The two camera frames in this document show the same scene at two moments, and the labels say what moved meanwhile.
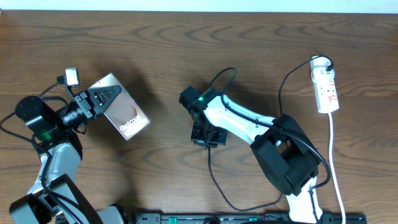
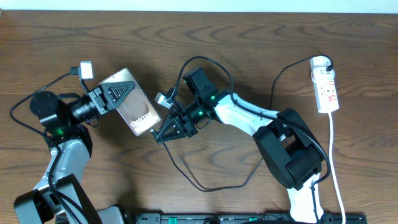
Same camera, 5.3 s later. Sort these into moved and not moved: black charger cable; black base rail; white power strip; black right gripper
Moved: black right gripper; black charger cable
Not moved: black base rail; white power strip
